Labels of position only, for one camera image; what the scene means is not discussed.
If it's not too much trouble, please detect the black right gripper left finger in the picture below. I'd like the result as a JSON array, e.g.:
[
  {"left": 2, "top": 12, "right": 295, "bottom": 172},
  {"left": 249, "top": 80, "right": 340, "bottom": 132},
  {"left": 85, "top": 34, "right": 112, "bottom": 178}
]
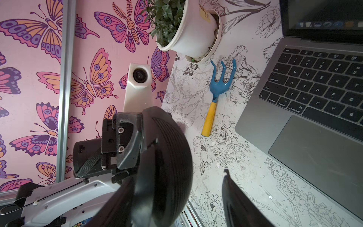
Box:
[{"left": 86, "top": 177, "right": 135, "bottom": 227}]

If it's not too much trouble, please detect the blue yellow garden hand rake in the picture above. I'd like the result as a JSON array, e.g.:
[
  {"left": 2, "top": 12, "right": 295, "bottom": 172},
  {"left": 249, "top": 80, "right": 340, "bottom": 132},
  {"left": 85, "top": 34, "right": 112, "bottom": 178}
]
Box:
[{"left": 201, "top": 59, "right": 237, "bottom": 137}]

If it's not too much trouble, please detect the grey laptop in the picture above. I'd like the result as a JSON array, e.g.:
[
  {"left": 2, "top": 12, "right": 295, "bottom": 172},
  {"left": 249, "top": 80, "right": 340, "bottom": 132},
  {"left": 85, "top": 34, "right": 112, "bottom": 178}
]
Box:
[{"left": 235, "top": 1, "right": 363, "bottom": 218}]

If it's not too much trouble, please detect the black wireless mouse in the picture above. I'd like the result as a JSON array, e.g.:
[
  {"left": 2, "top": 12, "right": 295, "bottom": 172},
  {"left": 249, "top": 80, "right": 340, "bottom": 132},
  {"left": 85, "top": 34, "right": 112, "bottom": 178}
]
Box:
[{"left": 131, "top": 107, "right": 193, "bottom": 227}]

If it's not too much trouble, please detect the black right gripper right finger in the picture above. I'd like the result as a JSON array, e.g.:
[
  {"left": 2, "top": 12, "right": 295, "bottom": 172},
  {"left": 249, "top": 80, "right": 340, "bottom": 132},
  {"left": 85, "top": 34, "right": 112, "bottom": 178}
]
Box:
[{"left": 222, "top": 169, "right": 273, "bottom": 227}]

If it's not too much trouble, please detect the green plant in white pot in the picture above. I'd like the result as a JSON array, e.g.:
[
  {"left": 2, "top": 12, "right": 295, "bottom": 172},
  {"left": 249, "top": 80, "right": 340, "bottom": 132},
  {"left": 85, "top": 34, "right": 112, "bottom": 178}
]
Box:
[{"left": 146, "top": 1, "right": 222, "bottom": 64}]

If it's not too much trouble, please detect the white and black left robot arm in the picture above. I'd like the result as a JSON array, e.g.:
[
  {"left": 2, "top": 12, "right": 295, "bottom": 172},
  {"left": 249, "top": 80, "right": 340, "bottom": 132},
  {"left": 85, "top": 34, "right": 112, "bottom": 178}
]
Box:
[{"left": 1, "top": 112, "right": 143, "bottom": 227}]

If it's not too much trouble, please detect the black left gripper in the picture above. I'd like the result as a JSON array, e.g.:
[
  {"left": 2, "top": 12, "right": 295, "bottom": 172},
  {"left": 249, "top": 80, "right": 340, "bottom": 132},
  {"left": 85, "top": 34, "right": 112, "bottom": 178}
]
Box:
[{"left": 73, "top": 112, "right": 147, "bottom": 182}]

